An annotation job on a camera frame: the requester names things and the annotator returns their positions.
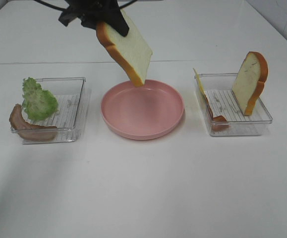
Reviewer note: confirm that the green lettuce leaf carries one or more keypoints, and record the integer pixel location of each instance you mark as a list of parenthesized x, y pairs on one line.
[(39, 104)]

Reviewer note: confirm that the clear right plastic tray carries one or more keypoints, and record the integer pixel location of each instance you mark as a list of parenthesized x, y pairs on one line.
[(217, 87)]

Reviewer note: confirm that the pink round plate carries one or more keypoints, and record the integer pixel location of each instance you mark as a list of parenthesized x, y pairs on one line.
[(142, 113)]

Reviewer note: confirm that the yellow cheese slice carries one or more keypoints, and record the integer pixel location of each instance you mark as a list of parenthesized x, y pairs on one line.
[(201, 89)]

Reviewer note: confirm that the tray bacon strip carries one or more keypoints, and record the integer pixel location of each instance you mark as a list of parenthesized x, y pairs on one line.
[(219, 123), (29, 131)]

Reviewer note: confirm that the clear plastic tray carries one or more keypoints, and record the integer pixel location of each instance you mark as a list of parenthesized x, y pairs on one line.
[(73, 98), (217, 87)]

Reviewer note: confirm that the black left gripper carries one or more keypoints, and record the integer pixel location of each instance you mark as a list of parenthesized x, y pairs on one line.
[(89, 11)]

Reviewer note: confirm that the upright bread slice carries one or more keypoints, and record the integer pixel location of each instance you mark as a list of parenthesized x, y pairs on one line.
[(250, 81)]

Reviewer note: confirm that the clear left plastic tray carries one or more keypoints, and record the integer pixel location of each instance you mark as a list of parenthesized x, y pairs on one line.
[(73, 98)]

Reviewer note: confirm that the white bread slice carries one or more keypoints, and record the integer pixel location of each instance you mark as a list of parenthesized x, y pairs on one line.
[(131, 52)]

